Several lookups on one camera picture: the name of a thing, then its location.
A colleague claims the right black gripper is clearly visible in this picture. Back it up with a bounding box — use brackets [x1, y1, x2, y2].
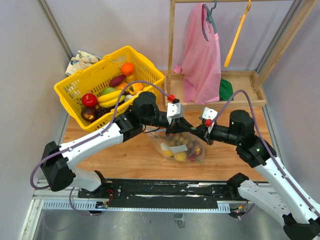
[192, 121, 241, 146]

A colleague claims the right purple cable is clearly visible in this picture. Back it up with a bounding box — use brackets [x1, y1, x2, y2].
[204, 89, 320, 217]

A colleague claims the green cloth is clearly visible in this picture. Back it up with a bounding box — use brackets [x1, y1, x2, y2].
[219, 78, 234, 101]

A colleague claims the patterned cloth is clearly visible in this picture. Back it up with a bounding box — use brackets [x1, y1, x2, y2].
[65, 50, 103, 76]

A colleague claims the yellow bell pepper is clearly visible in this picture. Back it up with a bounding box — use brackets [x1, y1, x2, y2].
[127, 82, 144, 96]

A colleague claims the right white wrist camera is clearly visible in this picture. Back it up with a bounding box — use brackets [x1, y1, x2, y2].
[200, 107, 218, 127]

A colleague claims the yellow plastic basket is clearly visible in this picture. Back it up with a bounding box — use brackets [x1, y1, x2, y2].
[54, 45, 165, 132]

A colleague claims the orange fruit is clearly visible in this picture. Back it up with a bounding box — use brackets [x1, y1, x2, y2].
[120, 62, 135, 77]

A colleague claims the wooden clothes rack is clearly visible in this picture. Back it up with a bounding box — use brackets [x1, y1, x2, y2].
[163, 0, 319, 108]

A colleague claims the bright red apple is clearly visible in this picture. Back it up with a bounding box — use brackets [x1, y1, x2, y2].
[81, 93, 98, 108]

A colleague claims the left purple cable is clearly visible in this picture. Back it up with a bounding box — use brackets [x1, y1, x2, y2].
[29, 80, 175, 190]

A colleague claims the aluminium frame post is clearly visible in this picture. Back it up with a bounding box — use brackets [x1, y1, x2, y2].
[255, 0, 302, 75]
[37, 0, 73, 60]

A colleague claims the dark grape bunch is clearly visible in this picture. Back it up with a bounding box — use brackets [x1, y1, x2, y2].
[94, 98, 117, 119]

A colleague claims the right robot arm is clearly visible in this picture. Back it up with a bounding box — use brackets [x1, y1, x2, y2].
[197, 107, 320, 240]

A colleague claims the green fruit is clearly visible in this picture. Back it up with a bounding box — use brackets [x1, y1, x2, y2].
[101, 86, 117, 96]

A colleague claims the right aluminium frame post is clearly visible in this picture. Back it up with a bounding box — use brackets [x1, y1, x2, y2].
[255, 0, 302, 75]

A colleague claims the left aluminium frame post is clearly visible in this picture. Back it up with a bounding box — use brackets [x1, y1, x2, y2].
[37, 0, 73, 60]

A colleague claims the white garlic bulb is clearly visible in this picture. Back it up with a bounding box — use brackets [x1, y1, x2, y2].
[124, 94, 134, 102]

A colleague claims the peach coloured fruit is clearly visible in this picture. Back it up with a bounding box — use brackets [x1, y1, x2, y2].
[173, 151, 188, 162]

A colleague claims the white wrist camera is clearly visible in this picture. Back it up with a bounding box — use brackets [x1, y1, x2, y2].
[200, 107, 218, 127]
[166, 102, 184, 125]

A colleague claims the yellow banana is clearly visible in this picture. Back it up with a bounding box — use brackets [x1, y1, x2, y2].
[97, 90, 125, 108]

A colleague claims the teal clothes hanger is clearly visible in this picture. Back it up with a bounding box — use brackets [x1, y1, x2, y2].
[201, 0, 218, 42]

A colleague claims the yellow lemon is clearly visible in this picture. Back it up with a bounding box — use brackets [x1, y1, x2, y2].
[161, 148, 174, 158]

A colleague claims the purple cable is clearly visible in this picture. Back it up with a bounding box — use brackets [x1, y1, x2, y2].
[29, 80, 175, 190]
[204, 89, 320, 217]

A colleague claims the pink shirt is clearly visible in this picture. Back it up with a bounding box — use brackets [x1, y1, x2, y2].
[173, 3, 221, 105]

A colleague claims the yellow clothes hanger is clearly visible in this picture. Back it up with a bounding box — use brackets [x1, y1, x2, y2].
[223, 0, 252, 68]

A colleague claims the red chili pepper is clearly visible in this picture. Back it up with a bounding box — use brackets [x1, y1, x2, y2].
[187, 151, 202, 162]

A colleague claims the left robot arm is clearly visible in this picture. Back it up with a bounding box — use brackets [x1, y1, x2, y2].
[41, 91, 193, 198]

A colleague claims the brown longan bunch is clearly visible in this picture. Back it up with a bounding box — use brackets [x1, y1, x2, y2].
[166, 132, 196, 150]

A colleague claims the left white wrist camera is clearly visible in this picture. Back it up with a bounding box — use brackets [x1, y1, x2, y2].
[166, 102, 184, 125]

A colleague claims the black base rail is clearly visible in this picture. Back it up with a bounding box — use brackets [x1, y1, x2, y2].
[77, 178, 245, 213]

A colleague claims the clear zip top bag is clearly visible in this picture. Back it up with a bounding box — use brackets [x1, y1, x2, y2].
[144, 126, 205, 163]

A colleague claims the purple sweet potato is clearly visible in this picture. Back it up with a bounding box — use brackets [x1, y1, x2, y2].
[109, 74, 126, 88]

